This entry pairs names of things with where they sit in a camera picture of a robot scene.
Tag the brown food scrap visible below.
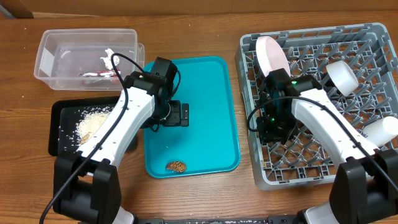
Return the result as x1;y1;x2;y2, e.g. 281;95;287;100
165;161;187;173

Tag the white round plate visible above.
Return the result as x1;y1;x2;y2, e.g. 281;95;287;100
256;36;290;77

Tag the red snack wrapper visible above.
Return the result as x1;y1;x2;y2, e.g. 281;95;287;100
79;70;117;78

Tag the grey bowl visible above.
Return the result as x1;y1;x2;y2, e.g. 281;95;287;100
326;60;359;96

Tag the white napkin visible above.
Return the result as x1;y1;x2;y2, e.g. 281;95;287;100
101;48;120;70

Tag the white paper cup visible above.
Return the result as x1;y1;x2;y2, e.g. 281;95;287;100
363;116;397;147

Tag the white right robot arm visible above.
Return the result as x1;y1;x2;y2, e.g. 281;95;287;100
256;74;397;223

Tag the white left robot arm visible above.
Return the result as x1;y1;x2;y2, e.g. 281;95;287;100
47;71;188;223

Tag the grey dishwasher rack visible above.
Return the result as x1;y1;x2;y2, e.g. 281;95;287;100
235;23;397;190

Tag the teal plastic tray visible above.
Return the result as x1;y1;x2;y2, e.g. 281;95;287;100
144;56;241;179

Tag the pile of rice crumbs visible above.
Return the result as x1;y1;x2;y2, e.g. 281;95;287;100
74;106;112;146

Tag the black rectangular tray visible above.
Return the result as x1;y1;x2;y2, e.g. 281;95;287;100
48;96;119;156

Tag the clear plastic bin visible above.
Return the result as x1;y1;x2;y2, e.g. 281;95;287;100
34;29;145;91

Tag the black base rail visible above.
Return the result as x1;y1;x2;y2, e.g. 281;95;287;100
134;215;295;224

